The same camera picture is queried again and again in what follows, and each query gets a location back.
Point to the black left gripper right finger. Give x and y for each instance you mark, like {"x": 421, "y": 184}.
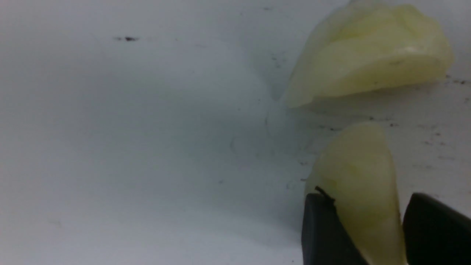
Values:
{"x": 435, "y": 234}

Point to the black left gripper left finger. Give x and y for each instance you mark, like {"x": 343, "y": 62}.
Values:
{"x": 324, "y": 239}

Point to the pale green dumpling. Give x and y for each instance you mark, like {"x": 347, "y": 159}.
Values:
{"x": 357, "y": 170}
{"x": 368, "y": 45}

